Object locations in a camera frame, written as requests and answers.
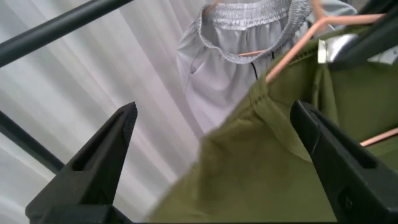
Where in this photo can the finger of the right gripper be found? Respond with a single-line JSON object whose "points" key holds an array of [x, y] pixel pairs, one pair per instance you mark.
{"points": [[379, 4], [373, 43]]}

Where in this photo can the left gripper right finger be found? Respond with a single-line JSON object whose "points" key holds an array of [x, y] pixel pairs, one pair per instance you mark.
{"points": [[348, 174]]}

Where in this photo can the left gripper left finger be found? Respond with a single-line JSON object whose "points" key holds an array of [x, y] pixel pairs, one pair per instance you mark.
{"points": [[93, 168]]}

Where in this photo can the pink clothes hanger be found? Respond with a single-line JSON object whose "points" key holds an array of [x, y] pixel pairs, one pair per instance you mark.
{"points": [[295, 49], [252, 53]]}

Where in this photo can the green garment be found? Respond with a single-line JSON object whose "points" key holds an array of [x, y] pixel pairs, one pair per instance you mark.
{"points": [[255, 161]]}

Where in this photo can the pale grey shorts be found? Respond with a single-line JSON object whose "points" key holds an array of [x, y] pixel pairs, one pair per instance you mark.
{"points": [[217, 81]]}

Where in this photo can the black clothes rack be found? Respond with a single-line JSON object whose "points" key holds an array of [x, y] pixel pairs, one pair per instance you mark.
{"points": [[46, 31]]}

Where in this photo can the white curtain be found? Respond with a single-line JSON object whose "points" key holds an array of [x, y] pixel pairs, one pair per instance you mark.
{"points": [[109, 77]]}

